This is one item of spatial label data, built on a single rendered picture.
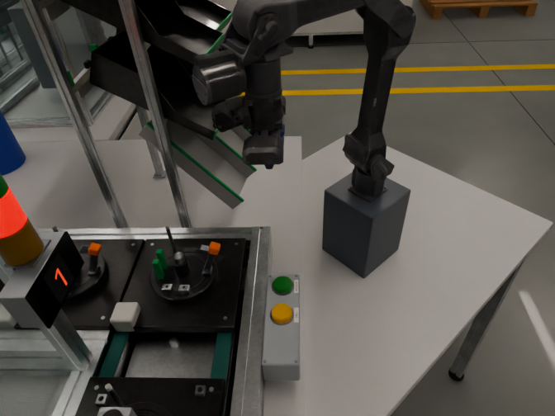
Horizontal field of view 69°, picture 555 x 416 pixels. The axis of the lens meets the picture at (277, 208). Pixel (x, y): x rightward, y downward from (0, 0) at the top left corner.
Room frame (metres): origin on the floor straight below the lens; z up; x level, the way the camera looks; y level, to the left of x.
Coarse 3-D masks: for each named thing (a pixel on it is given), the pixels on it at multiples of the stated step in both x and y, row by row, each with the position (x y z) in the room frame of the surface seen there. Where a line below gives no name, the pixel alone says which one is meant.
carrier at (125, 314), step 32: (160, 256) 0.58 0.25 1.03; (192, 256) 0.61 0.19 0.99; (224, 256) 0.62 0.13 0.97; (128, 288) 0.55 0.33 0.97; (160, 288) 0.53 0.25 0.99; (192, 288) 0.52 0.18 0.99; (224, 288) 0.53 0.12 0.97; (128, 320) 0.46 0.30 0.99; (160, 320) 0.46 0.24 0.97; (192, 320) 0.46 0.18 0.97; (224, 320) 0.46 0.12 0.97
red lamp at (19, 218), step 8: (8, 192) 0.39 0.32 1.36; (0, 200) 0.38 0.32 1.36; (8, 200) 0.39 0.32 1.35; (16, 200) 0.40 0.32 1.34; (0, 208) 0.37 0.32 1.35; (8, 208) 0.38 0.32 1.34; (16, 208) 0.39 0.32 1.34; (0, 216) 0.37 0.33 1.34; (8, 216) 0.38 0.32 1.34; (16, 216) 0.38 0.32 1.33; (24, 216) 0.39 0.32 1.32; (0, 224) 0.37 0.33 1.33; (8, 224) 0.37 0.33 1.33; (16, 224) 0.38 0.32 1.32; (24, 224) 0.39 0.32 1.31; (0, 232) 0.36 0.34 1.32; (8, 232) 0.37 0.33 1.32
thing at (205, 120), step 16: (112, 48) 0.90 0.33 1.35; (128, 48) 0.94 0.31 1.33; (96, 64) 0.82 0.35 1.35; (112, 64) 0.81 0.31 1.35; (128, 64) 0.94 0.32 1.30; (160, 64) 0.92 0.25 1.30; (176, 64) 0.91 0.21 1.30; (96, 80) 0.82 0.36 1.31; (112, 80) 0.81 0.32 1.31; (128, 80) 0.80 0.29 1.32; (160, 80) 0.92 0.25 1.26; (176, 80) 0.92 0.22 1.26; (128, 96) 0.81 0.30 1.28; (144, 96) 0.80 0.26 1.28; (160, 96) 0.79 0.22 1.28; (176, 96) 0.88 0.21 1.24; (192, 96) 0.90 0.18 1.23; (176, 112) 0.78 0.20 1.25; (192, 112) 0.83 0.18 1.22; (208, 112) 0.85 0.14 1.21; (192, 128) 0.77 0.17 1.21; (208, 128) 0.77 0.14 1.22
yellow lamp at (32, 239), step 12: (24, 228) 0.38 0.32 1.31; (0, 240) 0.36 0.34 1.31; (12, 240) 0.37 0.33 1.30; (24, 240) 0.38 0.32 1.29; (36, 240) 0.39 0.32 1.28; (0, 252) 0.36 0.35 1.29; (12, 252) 0.36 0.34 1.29; (24, 252) 0.37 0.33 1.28; (36, 252) 0.38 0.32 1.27; (12, 264) 0.36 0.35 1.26
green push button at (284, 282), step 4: (276, 280) 0.55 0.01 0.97; (280, 280) 0.54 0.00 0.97; (284, 280) 0.54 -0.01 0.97; (288, 280) 0.54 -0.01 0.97; (276, 284) 0.53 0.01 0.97; (280, 284) 0.53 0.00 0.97; (284, 284) 0.53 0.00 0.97; (288, 284) 0.53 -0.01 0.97; (276, 288) 0.53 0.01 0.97; (280, 288) 0.52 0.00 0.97; (284, 288) 0.52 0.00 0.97; (288, 288) 0.52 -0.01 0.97; (280, 292) 0.52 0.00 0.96; (284, 292) 0.52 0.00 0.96
